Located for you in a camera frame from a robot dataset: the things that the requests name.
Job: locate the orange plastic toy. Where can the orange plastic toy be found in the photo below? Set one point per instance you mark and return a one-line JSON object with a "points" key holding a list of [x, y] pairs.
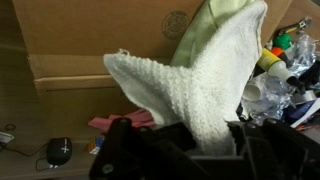
{"points": [[276, 51]]}

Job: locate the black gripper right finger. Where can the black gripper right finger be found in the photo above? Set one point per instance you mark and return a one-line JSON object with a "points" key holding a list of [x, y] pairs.
{"points": [[283, 153]]}

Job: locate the grey duct tape roll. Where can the grey duct tape roll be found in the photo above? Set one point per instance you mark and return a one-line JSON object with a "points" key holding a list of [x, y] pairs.
{"points": [[305, 96]]}

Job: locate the small black round speaker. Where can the small black round speaker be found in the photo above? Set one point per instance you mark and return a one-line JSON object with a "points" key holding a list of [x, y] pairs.
{"points": [[59, 151]]}

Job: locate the pink cloth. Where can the pink cloth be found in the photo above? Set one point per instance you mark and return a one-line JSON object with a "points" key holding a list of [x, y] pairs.
{"points": [[133, 119]]}

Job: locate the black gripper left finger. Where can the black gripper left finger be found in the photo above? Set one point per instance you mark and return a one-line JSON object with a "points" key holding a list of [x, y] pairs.
{"points": [[133, 156]]}

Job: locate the white bottle yellow label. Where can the white bottle yellow label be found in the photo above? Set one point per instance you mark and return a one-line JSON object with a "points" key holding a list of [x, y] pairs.
{"points": [[275, 65]]}

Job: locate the white terry towel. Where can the white terry towel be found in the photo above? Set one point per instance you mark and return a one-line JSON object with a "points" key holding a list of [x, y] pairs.
{"points": [[206, 86]]}

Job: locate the green plastic toy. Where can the green plastic toy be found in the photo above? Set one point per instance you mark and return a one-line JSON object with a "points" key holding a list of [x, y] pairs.
{"points": [[282, 41]]}

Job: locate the clear plastic bags pile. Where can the clear plastic bags pile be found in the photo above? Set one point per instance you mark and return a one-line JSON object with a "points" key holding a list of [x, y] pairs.
{"points": [[270, 100]]}

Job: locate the large brown cardboard box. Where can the large brown cardboard box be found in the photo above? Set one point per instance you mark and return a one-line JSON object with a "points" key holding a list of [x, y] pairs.
{"points": [[93, 30]]}

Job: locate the light green cloth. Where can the light green cloth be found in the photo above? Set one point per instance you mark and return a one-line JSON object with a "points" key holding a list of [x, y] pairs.
{"points": [[203, 30]]}

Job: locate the Rubik's cube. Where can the Rubik's cube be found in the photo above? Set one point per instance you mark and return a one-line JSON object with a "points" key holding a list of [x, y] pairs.
{"points": [[96, 145]]}

